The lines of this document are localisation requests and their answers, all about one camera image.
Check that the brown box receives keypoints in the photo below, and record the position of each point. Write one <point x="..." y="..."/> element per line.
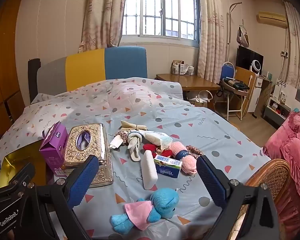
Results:
<point x="177" y="66"/>

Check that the hanging beige bag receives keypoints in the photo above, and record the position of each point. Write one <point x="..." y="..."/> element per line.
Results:
<point x="243" y="38"/>

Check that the white wet wipes pack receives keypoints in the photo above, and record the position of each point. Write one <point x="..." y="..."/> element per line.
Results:
<point x="158" y="138"/>

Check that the white round fan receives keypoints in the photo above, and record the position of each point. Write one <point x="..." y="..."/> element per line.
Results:
<point x="256" y="67"/>

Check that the pink ruffled bedding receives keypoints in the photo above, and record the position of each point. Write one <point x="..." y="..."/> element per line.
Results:
<point x="295" y="142"/>

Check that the grey low shelf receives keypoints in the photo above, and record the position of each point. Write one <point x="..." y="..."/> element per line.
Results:
<point x="276" y="112"/>

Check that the beige patterned curtain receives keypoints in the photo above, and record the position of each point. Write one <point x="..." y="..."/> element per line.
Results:
<point x="100" y="12"/>
<point x="293" y="50"/>
<point x="213" y="30"/>

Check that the black television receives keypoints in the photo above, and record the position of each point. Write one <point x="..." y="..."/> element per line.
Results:
<point x="245" y="57"/>

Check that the metal pole stand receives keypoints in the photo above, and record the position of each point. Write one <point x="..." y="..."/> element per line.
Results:
<point x="229" y="30"/>

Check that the blue chair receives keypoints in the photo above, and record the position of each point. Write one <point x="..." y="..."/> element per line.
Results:
<point x="227" y="71"/>

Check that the blue plush toy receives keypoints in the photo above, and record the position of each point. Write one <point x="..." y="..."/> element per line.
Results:
<point x="162" y="201"/>

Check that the white tote bag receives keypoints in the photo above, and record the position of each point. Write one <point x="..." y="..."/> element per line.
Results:
<point x="201" y="100"/>

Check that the beige folded cloth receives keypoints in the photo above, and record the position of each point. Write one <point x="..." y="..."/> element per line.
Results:
<point x="132" y="125"/>

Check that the beige air conditioner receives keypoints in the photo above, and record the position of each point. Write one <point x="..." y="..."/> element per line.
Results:
<point x="271" y="18"/>

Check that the white plush rabbit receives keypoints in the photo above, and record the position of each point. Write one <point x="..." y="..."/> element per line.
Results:
<point x="135" y="143"/>

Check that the white folding stand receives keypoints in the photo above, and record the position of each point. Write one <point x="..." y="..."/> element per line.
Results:
<point x="231" y="100"/>

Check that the blue tissue pack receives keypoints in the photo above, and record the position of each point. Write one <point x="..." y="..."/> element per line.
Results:
<point x="168" y="167"/>

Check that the dark bed post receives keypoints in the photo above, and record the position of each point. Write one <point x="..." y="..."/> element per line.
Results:
<point x="33" y="80"/>

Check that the red plush ornament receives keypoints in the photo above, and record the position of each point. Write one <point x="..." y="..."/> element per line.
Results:
<point x="150" y="148"/>

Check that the white printed board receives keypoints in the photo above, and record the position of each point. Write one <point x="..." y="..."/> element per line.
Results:
<point x="285" y="91"/>

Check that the grey yellow blue headboard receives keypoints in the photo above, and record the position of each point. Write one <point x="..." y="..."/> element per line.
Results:
<point x="90" y="67"/>

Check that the rattan chair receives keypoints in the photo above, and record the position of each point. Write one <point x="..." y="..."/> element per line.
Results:
<point x="272" y="175"/>

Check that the black tool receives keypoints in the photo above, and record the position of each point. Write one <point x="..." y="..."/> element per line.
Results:
<point x="236" y="83"/>

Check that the pink plush toy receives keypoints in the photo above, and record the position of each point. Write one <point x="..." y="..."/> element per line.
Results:
<point x="185" y="162"/>

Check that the barred window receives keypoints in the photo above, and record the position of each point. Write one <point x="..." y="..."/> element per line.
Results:
<point x="162" y="10"/>

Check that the white oblong sponge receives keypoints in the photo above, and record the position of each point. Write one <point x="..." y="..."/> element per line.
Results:
<point x="149" y="172"/>

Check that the printed bed cover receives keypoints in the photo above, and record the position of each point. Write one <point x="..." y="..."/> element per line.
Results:
<point x="145" y="105"/>

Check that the purple carton box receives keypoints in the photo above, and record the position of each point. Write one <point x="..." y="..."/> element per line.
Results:
<point x="52" y="152"/>

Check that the wooden side table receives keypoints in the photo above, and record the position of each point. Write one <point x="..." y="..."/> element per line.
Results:
<point x="187" y="81"/>

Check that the patterned scrunchie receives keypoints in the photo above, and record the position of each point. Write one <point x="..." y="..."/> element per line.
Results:
<point x="123" y="136"/>

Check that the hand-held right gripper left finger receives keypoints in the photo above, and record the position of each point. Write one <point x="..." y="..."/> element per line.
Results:
<point x="83" y="177"/>

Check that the white container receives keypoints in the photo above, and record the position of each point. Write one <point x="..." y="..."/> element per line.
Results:
<point x="188" y="70"/>

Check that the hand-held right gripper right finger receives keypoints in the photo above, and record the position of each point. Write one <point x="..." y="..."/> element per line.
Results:
<point x="211" y="182"/>

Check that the white rolled sock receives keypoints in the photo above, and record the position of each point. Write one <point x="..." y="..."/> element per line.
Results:
<point x="116" y="142"/>

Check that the ornate gold tissue box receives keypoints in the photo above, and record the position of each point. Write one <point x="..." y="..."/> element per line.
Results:
<point x="100" y="142"/>

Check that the wooden wardrobe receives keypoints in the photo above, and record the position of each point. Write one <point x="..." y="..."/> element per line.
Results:
<point x="5" y="67"/>

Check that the gold metal box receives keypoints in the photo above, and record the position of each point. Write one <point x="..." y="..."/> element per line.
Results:
<point x="13" y="160"/>

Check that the wooden cabinet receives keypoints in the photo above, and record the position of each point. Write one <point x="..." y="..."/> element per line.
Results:
<point x="245" y="77"/>

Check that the brown satin scrunchie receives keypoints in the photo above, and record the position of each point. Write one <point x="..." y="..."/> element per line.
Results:
<point x="196" y="152"/>

